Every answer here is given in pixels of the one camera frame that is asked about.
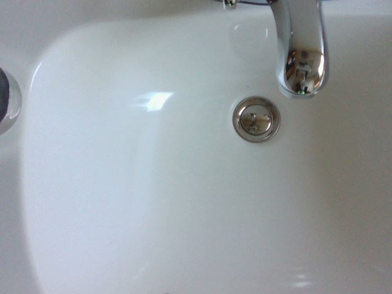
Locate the chrome sink drain stopper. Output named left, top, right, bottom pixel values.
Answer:
left=232, top=96, right=281, bottom=143

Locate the white ceramic sink basin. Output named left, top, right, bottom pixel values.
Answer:
left=0, top=0, right=392, bottom=294

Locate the chrome faucet spout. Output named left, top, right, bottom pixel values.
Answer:
left=268, top=0, right=331, bottom=99

